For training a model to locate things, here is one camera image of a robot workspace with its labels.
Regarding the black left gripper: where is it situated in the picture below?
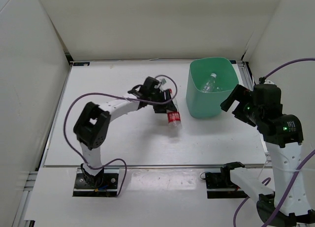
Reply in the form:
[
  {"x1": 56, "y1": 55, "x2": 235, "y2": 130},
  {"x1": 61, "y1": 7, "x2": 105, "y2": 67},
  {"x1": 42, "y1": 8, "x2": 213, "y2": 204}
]
[{"x1": 148, "y1": 88, "x2": 177, "y2": 113}]

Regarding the clear red-label water bottle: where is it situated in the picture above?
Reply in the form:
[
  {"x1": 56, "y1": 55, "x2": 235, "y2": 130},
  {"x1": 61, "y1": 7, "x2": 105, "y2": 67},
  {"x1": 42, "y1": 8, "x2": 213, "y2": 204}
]
[{"x1": 159, "y1": 75, "x2": 182, "y2": 140}]

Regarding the clear white-label plastic bottle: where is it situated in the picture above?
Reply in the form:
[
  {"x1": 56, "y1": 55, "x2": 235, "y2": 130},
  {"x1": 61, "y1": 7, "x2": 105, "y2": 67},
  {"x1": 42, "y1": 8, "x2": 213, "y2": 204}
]
[{"x1": 200, "y1": 73, "x2": 217, "y2": 93}]

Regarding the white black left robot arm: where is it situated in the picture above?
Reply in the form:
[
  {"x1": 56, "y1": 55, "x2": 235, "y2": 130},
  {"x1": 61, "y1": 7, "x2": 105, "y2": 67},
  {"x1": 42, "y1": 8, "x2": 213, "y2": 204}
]
[{"x1": 73, "y1": 75, "x2": 179, "y2": 188}]

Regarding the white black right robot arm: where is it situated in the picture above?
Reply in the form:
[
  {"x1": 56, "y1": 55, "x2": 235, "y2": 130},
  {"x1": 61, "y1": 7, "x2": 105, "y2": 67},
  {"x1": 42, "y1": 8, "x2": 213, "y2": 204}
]
[{"x1": 220, "y1": 84, "x2": 315, "y2": 227}]

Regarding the green plastic bin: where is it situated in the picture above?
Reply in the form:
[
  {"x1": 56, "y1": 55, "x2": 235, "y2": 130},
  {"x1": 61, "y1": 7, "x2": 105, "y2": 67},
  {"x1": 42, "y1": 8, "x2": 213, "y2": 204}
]
[{"x1": 186, "y1": 57, "x2": 239, "y2": 119}]

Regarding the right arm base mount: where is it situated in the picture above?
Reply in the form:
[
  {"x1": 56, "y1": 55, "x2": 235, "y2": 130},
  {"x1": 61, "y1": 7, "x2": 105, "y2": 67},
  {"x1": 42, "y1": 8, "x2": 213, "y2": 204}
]
[{"x1": 200, "y1": 172, "x2": 248, "y2": 199}]

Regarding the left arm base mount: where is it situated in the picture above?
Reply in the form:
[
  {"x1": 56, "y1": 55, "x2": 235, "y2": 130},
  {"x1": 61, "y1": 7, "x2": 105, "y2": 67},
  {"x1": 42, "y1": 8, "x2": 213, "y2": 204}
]
[{"x1": 72, "y1": 169, "x2": 119, "y2": 197}]

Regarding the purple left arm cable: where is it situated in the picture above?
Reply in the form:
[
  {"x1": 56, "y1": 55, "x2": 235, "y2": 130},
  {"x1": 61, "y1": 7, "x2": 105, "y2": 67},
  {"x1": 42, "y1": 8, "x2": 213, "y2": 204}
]
[{"x1": 63, "y1": 75, "x2": 178, "y2": 197}]

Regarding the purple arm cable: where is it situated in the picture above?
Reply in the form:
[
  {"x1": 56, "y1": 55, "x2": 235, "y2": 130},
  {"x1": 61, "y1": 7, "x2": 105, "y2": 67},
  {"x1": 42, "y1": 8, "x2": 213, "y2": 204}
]
[
  {"x1": 63, "y1": 75, "x2": 178, "y2": 197},
  {"x1": 232, "y1": 57, "x2": 315, "y2": 227}
]

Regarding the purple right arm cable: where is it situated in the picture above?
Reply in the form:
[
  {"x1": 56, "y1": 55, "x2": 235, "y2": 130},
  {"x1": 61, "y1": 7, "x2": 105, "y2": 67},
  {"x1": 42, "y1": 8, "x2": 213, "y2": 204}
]
[{"x1": 232, "y1": 57, "x2": 315, "y2": 227}]

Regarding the aluminium table edge rail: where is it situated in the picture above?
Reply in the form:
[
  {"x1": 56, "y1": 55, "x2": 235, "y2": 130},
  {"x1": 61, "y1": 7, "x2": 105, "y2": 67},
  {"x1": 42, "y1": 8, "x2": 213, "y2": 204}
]
[{"x1": 43, "y1": 162, "x2": 272, "y2": 169}]

